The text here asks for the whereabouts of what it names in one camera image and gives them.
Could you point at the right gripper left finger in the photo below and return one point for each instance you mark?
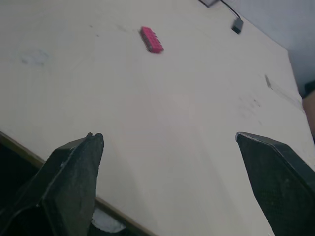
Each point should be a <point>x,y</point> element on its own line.
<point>66,186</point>

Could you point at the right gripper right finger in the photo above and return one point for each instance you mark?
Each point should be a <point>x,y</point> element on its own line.
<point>278,182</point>

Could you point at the pink bit holder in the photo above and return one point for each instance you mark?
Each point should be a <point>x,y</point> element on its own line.
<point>151,39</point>

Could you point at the dark grey usb hub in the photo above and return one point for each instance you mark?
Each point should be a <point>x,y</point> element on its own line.
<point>237,25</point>

